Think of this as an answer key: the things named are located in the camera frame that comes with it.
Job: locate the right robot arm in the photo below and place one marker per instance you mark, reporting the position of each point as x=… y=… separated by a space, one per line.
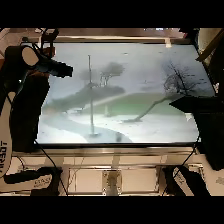
x=186 y=182

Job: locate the silver frame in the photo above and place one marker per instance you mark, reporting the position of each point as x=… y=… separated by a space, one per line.
x=112 y=180

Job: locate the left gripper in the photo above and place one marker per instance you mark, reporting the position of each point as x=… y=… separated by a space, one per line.
x=62 y=69

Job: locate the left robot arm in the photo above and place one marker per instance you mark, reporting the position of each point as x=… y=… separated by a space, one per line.
x=29 y=56

